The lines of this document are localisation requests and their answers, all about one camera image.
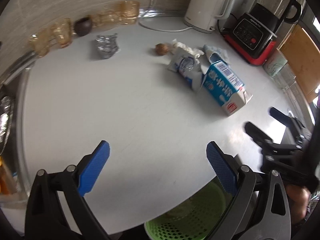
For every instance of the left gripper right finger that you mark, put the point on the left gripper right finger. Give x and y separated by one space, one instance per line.
224 167

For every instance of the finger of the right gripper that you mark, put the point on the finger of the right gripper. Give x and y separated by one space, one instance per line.
281 117
258 136

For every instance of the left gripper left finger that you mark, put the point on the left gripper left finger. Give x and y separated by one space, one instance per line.
91 166

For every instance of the green plastic trash basket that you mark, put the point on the green plastic trash basket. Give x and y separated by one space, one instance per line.
194 218

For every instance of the right hand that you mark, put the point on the right hand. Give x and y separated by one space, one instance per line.
299 202

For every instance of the wooden cutting board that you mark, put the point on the wooden cutting board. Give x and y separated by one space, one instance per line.
303 58

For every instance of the blue white milk carton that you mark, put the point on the blue white milk carton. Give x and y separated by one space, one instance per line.
225 86

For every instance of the red black blender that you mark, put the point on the red black blender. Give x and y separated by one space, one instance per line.
255 33

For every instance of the crumpled blue white wrapper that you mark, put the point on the crumpled blue white wrapper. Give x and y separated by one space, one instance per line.
216 51

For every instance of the gas stove with foil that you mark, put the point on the gas stove with foil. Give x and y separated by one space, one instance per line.
8 167

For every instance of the crumpled aluminium foil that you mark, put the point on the crumpled aluminium foil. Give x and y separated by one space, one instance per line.
107 45

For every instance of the brown walnut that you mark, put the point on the brown walnut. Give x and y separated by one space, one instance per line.
161 49

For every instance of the amber glass cup leftmost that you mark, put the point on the amber glass cup leftmost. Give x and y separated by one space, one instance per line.
40 42

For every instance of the amber glass cup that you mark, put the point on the amber glass cup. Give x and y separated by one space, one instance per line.
105 19
62 32
40 42
129 12

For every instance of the dark brown small pot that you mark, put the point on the dark brown small pot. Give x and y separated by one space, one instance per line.
83 26

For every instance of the white electric kettle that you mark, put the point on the white electric kettle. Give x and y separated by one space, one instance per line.
203 15

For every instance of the amber glass cup rightmost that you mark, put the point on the amber glass cup rightmost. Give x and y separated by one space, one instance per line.
129 12

